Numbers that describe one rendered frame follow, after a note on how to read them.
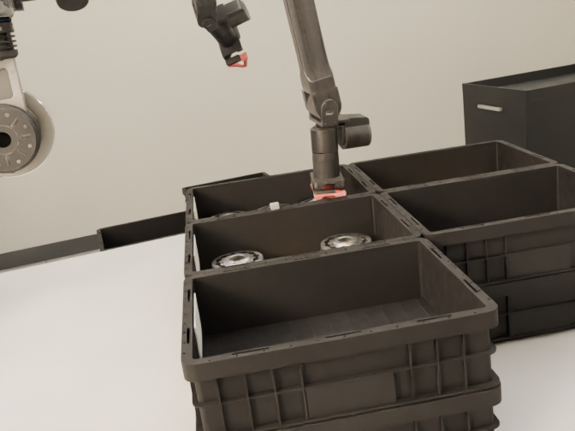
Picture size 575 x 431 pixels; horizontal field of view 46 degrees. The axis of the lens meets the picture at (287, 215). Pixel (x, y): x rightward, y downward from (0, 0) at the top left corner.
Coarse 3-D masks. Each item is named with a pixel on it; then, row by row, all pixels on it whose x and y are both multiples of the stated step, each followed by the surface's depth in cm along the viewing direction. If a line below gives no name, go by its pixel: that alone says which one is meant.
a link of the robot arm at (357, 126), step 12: (324, 108) 139; (336, 108) 139; (312, 120) 145; (324, 120) 140; (336, 120) 140; (348, 120) 143; (360, 120) 144; (348, 132) 144; (360, 132) 144; (348, 144) 145; (360, 144) 146
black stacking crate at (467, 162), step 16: (496, 144) 172; (400, 160) 170; (416, 160) 171; (432, 160) 171; (448, 160) 172; (464, 160) 172; (480, 160) 173; (496, 160) 174; (512, 160) 165; (528, 160) 157; (368, 176) 170; (384, 176) 171; (400, 176) 171; (416, 176) 172; (432, 176) 172; (448, 176) 173
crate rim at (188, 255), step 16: (288, 208) 139; (304, 208) 139; (384, 208) 131; (192, 224) 136; (208, 224) 137; (400, 224) 121; (192, 240) 126; (384, 240) 113; (192, 256) 118; (288, 256) 112; (304, 256) 111; (192, 272) 111; (208, 272) 110
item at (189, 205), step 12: (312, 168) 169; (348, 168) 164; (240, 180) 167; (252, 180) 167; (360, 180) 152; (192, 192) 161; (372, 192) 142; (192, 204) 151; (288, 204) 141; (300, 204) 140; (192, 216) 142; (216, 216) 140
